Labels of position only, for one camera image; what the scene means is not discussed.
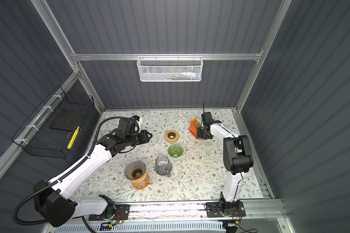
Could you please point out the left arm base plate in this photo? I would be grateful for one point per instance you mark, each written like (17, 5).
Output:
(117, 212)

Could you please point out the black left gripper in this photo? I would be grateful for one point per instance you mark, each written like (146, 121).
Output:
(145, 135)

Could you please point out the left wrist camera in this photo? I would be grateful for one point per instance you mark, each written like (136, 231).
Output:
(138, 119)

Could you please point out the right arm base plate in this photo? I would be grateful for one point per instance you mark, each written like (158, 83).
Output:
(235, 209)

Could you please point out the orange glass carafe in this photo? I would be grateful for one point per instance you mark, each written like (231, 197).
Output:
(142, 182)

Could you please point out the black wire basket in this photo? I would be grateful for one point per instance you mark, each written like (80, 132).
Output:
(37, 139)

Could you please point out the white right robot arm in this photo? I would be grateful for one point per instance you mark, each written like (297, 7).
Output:
(237, 159)

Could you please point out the white wire mesh basket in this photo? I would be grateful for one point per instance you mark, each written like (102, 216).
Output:
(151, 69)

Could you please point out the grey glass dripper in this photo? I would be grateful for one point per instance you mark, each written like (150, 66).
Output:
(135, 170)

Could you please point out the green glass dripper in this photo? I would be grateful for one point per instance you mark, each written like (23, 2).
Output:
(175, 150)

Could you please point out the orange coffee filter holder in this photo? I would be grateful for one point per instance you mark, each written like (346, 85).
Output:
(194, 126)

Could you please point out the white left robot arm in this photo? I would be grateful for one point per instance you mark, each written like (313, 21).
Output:
(57, 205)

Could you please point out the markers in white basket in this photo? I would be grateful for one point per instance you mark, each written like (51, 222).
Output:
(185, 76)

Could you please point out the black flat box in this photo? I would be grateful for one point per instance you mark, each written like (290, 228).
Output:
(68, 120)

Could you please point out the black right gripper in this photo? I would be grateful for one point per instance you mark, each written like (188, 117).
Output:
(199, 135)

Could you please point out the grey glass carafe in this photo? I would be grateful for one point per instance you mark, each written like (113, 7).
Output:
(163, 166)

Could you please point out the yellow green striped stick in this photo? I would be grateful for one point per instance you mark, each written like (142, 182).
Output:
(73, 138)

